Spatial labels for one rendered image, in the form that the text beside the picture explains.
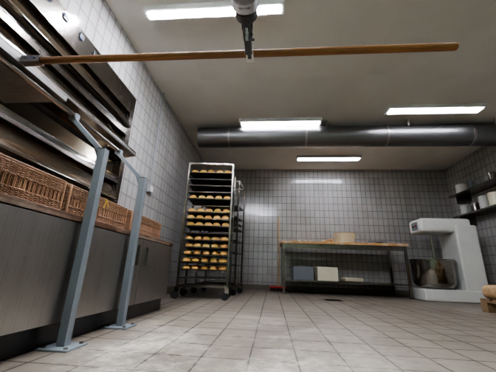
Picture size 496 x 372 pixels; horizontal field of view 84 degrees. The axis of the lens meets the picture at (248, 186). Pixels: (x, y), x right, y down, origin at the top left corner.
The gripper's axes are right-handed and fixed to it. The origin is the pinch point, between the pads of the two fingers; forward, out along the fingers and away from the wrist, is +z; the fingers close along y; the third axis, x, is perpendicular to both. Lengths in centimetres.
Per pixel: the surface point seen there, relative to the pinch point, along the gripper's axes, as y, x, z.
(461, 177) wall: -107, 383, 449
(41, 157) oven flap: 19, -139, 63
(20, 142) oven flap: 16, -140, 47
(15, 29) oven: -44, -139, 23
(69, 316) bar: 106, -80, 38
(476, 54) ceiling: -141, 222, 159
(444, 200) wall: -73, 373, 496
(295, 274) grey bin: 85, 54, 429
